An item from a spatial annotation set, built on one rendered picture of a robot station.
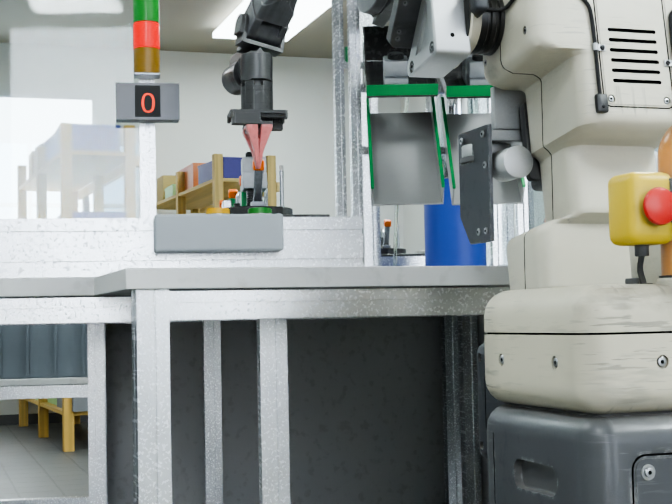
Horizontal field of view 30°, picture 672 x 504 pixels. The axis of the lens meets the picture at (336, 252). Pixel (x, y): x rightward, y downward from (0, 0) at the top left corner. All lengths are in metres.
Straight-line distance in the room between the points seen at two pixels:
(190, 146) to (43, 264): 8.70
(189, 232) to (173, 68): 8.85
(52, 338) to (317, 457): 0.95
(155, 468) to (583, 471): 0.72
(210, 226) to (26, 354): 2.15
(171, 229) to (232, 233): 0.10
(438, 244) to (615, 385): 1.97
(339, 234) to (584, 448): 1.02
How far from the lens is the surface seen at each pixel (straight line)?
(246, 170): 2.30
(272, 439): 2.07
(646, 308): 1.23
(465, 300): 1.88
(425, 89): 2.31
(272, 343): 2.06
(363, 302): 1.82
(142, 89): 2.42
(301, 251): 2.14
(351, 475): 3.88
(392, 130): 2.43
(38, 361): 4.15
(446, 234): 3.14
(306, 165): 11.03
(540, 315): 1.27
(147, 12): 2.46
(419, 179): 2.32
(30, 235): 2.13
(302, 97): 11.11
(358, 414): 3.87
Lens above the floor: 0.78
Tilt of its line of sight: 3 degrees up
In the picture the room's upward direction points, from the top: 1 degrees counter-clockwise
